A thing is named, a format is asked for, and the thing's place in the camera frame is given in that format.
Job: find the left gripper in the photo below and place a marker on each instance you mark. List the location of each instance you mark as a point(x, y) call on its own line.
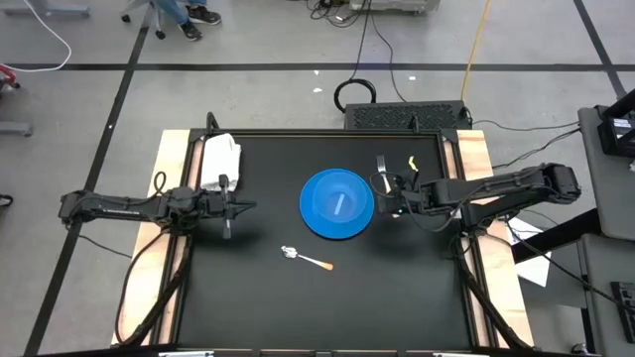
point(226, 223)

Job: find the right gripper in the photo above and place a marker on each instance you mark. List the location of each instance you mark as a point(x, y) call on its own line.
point(419, 196)

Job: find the blue round plate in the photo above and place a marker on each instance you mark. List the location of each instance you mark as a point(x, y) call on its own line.
point(317, 223)

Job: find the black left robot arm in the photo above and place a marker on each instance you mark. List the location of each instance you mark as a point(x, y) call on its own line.
point(119, 212)

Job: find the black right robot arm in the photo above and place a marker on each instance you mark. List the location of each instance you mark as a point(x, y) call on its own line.
point(496, 191)

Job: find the yellow tag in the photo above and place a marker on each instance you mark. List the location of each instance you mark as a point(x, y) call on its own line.
point(412, 162)

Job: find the white folded cloth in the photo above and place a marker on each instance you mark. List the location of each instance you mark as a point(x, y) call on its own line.
point(220, 158)

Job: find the black perforated computer case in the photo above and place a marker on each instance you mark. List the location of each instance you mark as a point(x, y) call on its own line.
point(397, 116)

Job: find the wooden table board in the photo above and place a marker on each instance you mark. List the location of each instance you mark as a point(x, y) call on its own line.
point(168, 149)

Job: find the white paper sheet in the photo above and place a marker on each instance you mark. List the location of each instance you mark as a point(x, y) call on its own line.
point(533, 270)

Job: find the black floor beam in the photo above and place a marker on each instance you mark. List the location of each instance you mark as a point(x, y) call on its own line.
point(555, 237)

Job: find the person's foot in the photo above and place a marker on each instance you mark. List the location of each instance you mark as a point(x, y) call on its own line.
point(191, 31)
point(204, 16)

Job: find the white office chair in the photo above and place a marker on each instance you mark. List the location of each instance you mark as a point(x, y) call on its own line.
point(160, 35)

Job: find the grey equipment box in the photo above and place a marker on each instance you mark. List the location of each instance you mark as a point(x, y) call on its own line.
point(392, 5)

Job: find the person's leg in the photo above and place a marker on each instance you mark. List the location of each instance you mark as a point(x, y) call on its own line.
point(173, 10)

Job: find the grey desk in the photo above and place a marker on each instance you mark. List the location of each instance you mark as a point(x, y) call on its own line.
point(600, 297)
point(610, 208)

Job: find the grey metal furniture foot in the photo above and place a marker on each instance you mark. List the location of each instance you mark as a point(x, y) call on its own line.
point(49, 9)
point(15, 129)

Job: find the black screen device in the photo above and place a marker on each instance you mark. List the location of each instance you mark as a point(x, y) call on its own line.
point(620, 134)

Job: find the black keyboard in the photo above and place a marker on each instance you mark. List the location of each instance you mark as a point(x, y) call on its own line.
point(624, 302)

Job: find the red tool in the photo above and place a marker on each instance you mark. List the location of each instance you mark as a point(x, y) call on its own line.
point(7, 77)

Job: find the small black camera post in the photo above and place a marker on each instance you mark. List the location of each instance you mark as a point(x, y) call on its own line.
point(413, 124)

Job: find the black table frame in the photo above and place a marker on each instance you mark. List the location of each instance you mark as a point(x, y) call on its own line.
point(297, 133)

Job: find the black frame post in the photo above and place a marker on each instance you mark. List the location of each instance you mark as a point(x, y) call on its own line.
point(161, 297)
point(483, 302)

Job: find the silver frame bracket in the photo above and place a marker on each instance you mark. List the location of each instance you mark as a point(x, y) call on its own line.
point(461, 354)
point(186, 354)

